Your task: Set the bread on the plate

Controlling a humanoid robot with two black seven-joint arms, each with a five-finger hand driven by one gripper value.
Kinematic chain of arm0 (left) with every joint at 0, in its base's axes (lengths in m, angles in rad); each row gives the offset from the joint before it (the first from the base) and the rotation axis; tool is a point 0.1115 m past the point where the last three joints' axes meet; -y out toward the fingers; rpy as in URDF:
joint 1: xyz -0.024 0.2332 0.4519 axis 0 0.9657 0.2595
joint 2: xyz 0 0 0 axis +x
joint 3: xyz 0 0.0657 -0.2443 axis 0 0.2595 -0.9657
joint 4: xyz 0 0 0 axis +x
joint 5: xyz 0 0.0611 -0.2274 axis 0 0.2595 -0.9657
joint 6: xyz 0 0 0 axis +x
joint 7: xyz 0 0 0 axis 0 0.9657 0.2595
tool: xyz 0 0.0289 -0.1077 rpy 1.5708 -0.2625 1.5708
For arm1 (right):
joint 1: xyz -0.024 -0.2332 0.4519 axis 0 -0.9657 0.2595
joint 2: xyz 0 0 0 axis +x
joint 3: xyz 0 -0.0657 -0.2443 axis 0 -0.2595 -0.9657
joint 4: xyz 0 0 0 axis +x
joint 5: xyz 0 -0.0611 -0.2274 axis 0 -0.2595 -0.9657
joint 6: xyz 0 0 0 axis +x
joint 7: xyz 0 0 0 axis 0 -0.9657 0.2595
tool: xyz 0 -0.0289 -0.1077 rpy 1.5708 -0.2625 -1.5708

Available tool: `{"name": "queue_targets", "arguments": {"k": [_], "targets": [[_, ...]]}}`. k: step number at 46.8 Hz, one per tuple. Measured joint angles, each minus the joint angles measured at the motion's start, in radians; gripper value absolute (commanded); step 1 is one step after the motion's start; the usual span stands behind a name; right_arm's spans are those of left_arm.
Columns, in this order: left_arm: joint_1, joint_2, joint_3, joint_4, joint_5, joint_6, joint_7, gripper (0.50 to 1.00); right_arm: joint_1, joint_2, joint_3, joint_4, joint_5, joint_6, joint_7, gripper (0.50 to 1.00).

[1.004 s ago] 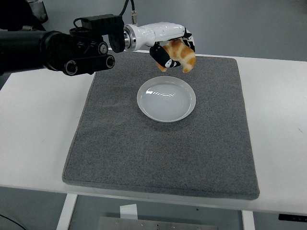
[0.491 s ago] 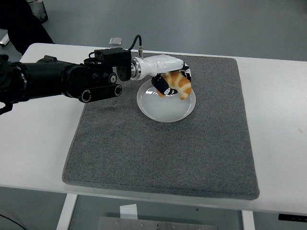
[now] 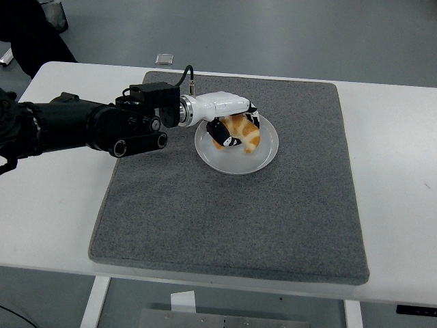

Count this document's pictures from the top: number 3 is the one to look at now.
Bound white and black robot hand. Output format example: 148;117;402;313
189;91;262;150

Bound golden croissant bread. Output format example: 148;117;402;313
212;115;262;154

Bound round pale grey plate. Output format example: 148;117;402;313
194;108;280;176

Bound grey felt mat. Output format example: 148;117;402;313
87;70;371;286

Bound dark mesh trash bin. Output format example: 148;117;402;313
39;0;69;33

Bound person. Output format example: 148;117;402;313
0;0;79;79

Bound white paper strip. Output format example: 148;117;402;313
169;290;197;314

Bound white table leg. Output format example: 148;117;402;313
79;275;112;328
343;299;363;328

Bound black table control panel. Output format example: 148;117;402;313
395;303;437;316

